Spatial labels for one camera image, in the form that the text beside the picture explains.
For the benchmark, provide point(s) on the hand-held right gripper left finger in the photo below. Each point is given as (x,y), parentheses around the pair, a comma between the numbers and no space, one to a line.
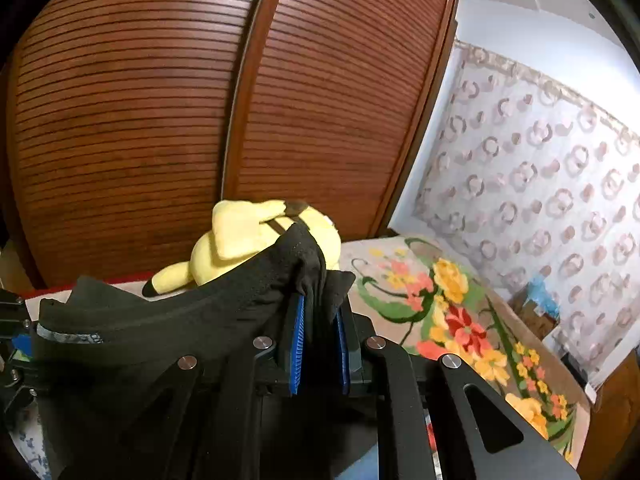
(297,345)

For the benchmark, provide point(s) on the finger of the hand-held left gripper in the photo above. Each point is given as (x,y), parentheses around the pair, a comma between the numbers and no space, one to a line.
(17,342)
(17,382)

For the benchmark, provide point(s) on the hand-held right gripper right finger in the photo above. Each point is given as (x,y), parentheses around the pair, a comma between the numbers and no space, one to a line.
(342,352)

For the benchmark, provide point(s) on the black pants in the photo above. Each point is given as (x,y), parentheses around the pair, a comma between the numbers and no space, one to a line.
(150,320)

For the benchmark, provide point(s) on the red cloth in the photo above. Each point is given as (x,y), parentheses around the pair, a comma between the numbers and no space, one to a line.
(50,291)

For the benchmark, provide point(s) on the yellow plush toy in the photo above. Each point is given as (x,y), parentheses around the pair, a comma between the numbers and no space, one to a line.
(235,240)

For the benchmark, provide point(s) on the beige flowered blanket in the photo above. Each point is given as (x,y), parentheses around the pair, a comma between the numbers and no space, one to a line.
(465,325)

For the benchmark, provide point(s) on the small cardboard box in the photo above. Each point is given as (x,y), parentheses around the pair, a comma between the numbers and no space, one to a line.
(530,315)

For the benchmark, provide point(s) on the circle patterned curtain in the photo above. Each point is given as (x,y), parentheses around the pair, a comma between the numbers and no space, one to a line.
(525,185)

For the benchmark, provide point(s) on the wooden louvered wardrobe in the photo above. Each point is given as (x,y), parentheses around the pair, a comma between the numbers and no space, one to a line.
(150,110)

